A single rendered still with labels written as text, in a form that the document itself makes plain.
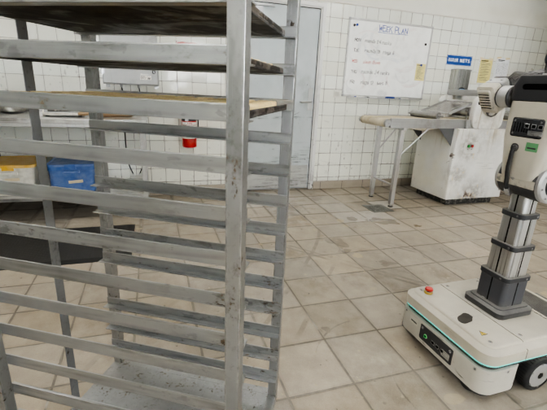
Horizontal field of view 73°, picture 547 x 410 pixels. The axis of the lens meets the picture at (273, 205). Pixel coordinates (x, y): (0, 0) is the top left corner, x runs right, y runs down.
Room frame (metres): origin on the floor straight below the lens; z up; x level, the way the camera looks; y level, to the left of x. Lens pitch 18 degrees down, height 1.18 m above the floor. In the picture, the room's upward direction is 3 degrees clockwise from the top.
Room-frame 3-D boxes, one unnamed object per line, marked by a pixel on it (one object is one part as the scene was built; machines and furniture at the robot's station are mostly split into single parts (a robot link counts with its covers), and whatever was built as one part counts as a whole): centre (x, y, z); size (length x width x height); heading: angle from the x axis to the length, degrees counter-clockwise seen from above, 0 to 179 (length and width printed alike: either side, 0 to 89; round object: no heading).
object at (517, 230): (1.53, -1.07, 0.53); 0.11 x 0.11 x 0.40; 19
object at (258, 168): (1.09, 0.28, 0.96); 0.64 x 0.03 x 0.03; 78
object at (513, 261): (1.53, -1.07, 0.38); 0.13 x 0.13 x 0.40; 19
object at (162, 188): (1.09, 0.28, 0.87); 0.64 x 0.03 x 0.03; 78
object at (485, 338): (1.53, -1.08, 0.24); 0.68 x 0.53 x 0.41; 109
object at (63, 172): (3.26, 1.81, 0.36); 0.47 x 0.38 x 0.26; 20
